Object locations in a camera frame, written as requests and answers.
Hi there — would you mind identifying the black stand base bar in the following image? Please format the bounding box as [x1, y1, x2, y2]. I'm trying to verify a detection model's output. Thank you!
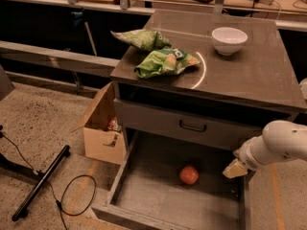
[12, 145, 70, 221]

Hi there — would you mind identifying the grey upper drawer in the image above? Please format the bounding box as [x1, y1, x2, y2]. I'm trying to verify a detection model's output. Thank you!
[113, 99, 267, 151]

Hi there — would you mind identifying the green chip bag front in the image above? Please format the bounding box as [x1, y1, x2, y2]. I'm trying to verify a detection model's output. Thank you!
[134, 48, 201, 79]

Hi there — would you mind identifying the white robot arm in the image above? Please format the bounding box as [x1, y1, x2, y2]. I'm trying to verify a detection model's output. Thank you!
[223, 120, 307, 178]

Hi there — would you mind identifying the green chip bag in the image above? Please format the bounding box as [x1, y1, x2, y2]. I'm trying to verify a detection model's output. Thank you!
[111, 29, 172, 52]
[134, 48, 201, 79]

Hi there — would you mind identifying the black cable on floor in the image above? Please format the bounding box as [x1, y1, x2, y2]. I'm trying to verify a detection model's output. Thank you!
[0, 132, 97, 230]

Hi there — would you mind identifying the white ceramic bowl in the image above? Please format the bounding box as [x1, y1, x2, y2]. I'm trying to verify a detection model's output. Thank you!
[212, 27, 248, 56]

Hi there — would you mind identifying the cardboard box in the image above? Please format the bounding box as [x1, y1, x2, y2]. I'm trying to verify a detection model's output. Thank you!
[72, 83, 126, 165]

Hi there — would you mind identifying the green chip bag rear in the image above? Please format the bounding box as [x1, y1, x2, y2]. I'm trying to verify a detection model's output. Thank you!
[111, 29, 172, 52]

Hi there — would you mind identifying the red apple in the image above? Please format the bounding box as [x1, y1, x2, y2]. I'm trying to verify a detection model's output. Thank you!
[179, 166, 199, 185]

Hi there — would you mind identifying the grey drawer cabinet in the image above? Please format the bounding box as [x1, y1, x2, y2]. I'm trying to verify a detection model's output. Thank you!
[109, 9, 307, 165]

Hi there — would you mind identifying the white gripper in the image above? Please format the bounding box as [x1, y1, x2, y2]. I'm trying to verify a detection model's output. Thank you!
[223, 136, 266, 179]

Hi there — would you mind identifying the open grey lower drawer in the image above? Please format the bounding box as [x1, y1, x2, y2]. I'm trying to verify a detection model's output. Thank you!
[92, 131, 251, 230]

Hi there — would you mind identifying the metal railing beam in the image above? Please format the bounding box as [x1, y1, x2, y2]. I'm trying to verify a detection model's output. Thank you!
[0, 41, 119, 78]

